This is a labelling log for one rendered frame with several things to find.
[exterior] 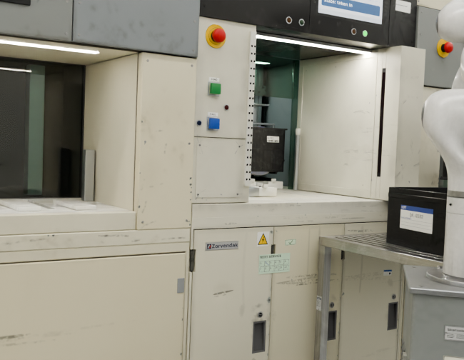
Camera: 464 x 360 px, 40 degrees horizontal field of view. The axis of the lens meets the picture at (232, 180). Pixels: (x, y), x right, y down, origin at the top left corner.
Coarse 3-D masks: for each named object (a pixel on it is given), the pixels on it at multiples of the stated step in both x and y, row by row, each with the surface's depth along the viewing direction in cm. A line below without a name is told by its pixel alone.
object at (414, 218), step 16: (400, 192) 191; (416, 192) 185; (432, 192) 179; (400, 208) 191; (416, 208) 185; (432, 208) 179; (400, 224) 191; (416, 224) 185; (432, 224) 179; (400, 240) 191; (416, 240) 185; (432, 240) 179
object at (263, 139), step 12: (264, 132) 258; (276, 132) 261; (252, 144) 255; (264, 144) 259; (276, 144) 262; (252, 156) 256; (264, 156) 259; (276, 156) 262; (252, 168) 256; (264, 168) 259; (276, 168) 263; (264, 180) 266
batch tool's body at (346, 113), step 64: (256, 0) 190; (256, 64) 252; (320, 64) 253; (384, 64) 224; (320, 128) 253; (384, 128) 224; (192, 192) 184; (320, 192) 255; (384, 192) 223; (192, 256) 184; (256, 256) 196; (192, 320) 185; (256, 320) 198; (384, 320) 228
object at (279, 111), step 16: (384, 0) 218; (336, 16) 207; (208, 32) 183; (256, 96) 294; (208, 112) 184; (256, 112) 295; (272, 112) 297; (288, 112) 287; (288, 128) 287; (288, 144) 287; (288, 160) 287; (272, 176) 297; (304, 224) 207; (272, 256) 199; (288, 256) 203; (272, 272) 200
